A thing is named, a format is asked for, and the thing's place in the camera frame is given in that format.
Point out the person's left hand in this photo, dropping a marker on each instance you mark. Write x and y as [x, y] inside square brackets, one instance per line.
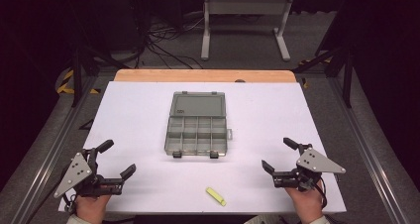
[91, 208]

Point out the white metal stand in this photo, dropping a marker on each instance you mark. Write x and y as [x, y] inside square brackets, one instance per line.
[246, 6]

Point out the black metal stand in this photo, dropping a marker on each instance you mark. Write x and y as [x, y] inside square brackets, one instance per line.
[77, 75]
[346, 75]

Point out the white table mat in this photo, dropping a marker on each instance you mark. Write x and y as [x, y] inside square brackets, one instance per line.
[264, 118]

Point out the person's right hand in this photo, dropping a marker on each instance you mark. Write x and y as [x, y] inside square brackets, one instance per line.
[308, 204]

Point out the yellow black floor tape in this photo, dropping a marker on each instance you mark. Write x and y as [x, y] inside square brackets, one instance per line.
[66, 85]
[305, 62]

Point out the clear grey compartment box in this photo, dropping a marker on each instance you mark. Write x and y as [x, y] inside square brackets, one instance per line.
[197, 106]

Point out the aluminium floor rail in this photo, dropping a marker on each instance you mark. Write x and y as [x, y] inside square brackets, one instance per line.
[52, 151]
[369, 151]

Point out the yellow highlighter pen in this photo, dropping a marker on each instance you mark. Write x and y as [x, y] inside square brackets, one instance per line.
[216, 196]

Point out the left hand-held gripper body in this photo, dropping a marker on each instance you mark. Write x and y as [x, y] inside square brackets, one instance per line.
[76, 171]

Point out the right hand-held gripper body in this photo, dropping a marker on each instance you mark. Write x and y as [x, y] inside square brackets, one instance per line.
[317, 163]

